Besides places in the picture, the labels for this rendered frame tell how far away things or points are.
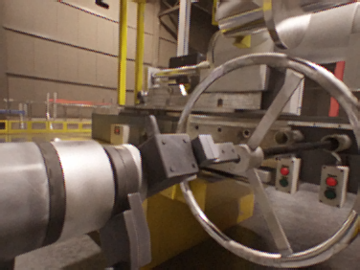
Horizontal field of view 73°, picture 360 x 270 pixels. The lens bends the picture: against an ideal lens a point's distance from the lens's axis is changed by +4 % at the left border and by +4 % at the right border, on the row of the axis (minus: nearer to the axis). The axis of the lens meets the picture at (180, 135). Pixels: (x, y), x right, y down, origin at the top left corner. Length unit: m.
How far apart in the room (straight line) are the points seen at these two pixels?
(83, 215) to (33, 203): 0.04
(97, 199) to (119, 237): 0.05
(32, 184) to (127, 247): 0.10
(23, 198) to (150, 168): 0.11
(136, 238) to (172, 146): 0.09
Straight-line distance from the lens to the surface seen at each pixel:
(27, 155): 0.22
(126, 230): 0.24
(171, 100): 1.90
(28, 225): 0.21
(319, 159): 1.19
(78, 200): 0.21
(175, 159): 0.25
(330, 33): 1.36
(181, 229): 1.71
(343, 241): 0.44
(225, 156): 0.33
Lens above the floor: 0.94
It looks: 5 degrees down
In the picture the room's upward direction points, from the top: 3 degrees clockwise
